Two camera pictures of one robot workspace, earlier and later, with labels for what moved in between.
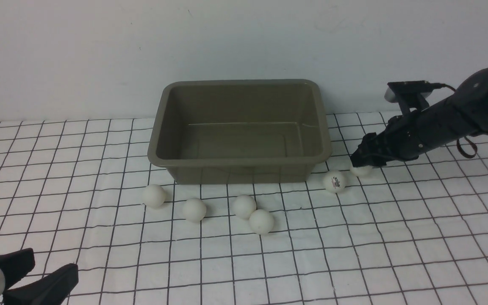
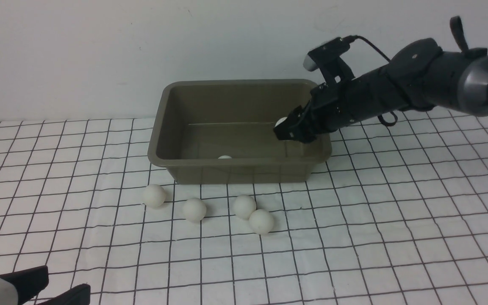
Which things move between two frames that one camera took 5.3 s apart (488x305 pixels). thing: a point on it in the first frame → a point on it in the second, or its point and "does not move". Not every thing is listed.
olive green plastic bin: x=240 y=131 does not move
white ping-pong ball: x=153 y=196 does not move
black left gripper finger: x=53 y=289 → x=79 y=295
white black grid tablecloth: x=438 y=230 does not move
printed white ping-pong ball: x=334 y=181 → x=281 y=120
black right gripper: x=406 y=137 → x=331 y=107
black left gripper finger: x=16 y=265 → x=28 y=282
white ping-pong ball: x=261 y=221 does not move
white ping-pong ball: x=243 y=206 does not move
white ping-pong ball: x=194 y=210 does not move
